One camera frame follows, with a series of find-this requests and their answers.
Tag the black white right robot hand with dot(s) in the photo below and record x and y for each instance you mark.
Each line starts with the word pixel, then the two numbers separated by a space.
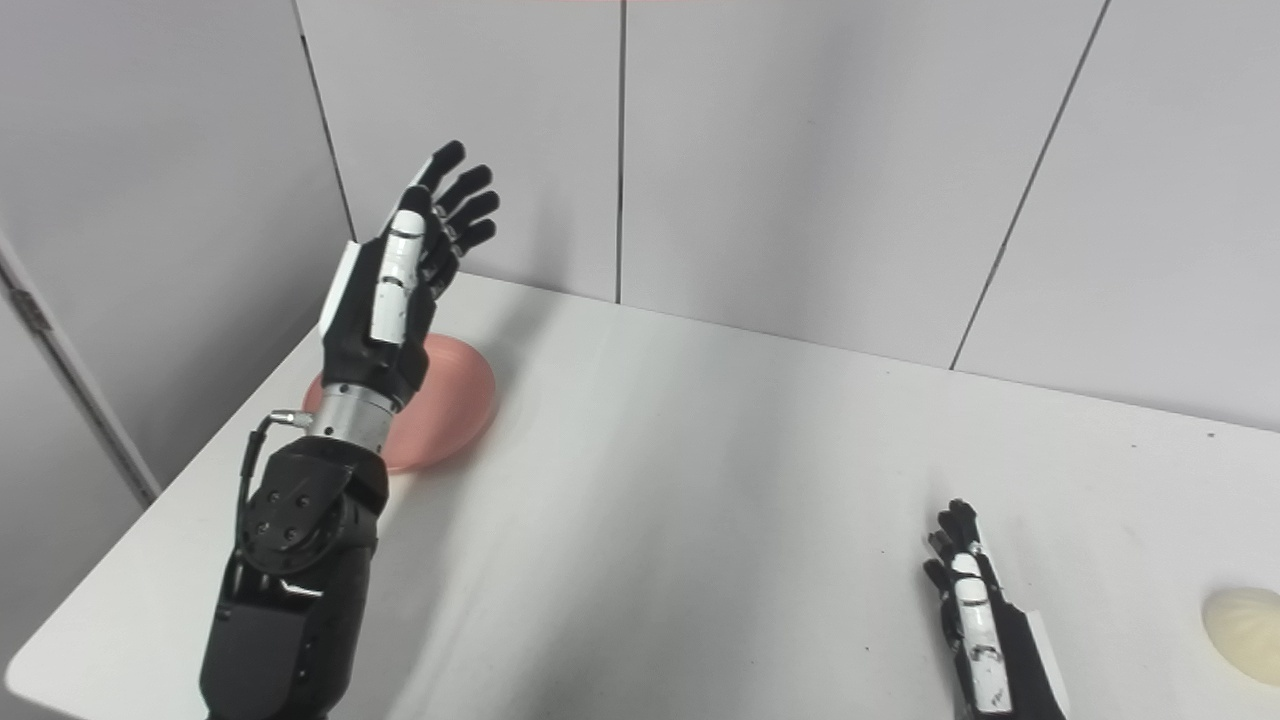
pixel 1015 660

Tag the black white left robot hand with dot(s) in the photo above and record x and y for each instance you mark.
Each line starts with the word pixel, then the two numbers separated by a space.
pixel 365 340

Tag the pink round plate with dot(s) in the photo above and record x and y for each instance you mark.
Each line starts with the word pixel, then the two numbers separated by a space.
pixel 460 400

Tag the cream steamed bun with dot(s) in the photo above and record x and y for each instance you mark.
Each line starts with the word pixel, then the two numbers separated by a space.
pixel 1250 635

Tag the grey wall panel hinge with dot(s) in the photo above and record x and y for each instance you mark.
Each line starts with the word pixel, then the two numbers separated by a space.
pixel 30 310

